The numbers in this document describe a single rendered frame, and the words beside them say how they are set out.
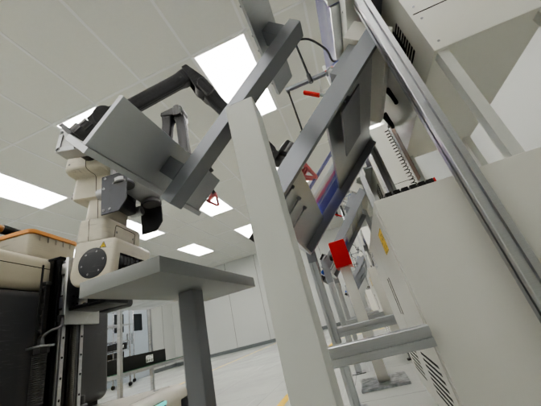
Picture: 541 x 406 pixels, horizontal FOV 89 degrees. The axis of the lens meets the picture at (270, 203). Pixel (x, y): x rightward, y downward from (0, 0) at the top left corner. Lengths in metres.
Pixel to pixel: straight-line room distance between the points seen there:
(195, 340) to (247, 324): 9.36
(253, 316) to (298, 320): 9.80
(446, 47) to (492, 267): 0.64
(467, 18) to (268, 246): 0.93
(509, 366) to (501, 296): 0.13
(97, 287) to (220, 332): 10.00
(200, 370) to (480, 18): 1.30
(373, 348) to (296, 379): 0.30
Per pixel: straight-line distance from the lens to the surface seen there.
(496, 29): 1.14
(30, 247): 1.35
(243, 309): 10.35
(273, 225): 0.45
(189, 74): 1.26
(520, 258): 0.75
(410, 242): 0.74
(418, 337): 0.70
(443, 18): 1.14
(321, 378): 0.42
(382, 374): 1.79
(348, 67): 1.02
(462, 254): 0.76
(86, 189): 1.32
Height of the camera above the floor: 0.39
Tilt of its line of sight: 24 degrees up
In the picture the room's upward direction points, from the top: 15 degrees counter-clockwise
